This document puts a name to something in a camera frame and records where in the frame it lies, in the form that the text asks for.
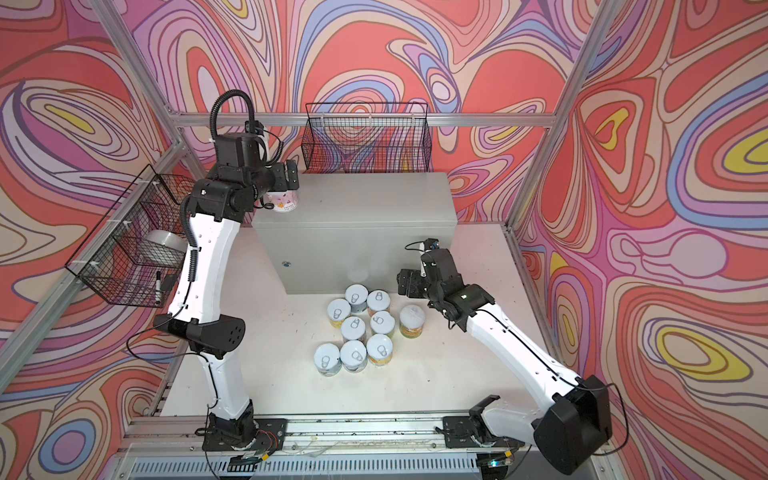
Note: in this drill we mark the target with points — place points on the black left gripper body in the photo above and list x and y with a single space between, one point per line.
271 179

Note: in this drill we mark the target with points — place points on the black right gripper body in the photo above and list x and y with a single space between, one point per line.
419 287

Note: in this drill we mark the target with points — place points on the pink label can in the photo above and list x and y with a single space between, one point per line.
354 329
281 202

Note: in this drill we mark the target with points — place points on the brown label can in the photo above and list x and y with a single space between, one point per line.
353 356
327 359

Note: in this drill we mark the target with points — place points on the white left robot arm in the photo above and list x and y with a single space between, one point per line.
211 217

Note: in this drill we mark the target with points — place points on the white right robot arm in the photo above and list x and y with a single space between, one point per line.
571 420

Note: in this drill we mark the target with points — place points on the yellow green label can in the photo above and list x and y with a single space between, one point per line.
412 319

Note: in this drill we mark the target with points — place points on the orange label can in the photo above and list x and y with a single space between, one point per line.
378 301

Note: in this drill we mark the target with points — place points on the blue label can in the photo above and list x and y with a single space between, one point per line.
356 295

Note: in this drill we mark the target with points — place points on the yellow label can front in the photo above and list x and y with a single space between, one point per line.
380 349

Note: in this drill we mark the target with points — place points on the grey metal cabinet box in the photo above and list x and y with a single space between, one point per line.
356 229

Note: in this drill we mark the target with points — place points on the black marker pen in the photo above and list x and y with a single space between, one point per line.
158 288

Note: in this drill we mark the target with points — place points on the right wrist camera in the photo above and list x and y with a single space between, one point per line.
429 244

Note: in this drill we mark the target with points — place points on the black wire basket left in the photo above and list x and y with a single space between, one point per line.
111 261

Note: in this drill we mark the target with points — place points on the black wire basket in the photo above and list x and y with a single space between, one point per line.
367 137
111 261

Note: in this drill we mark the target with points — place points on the black wire basket back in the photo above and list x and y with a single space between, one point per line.
367 137

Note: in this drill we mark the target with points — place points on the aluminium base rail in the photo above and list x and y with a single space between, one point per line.
399 445

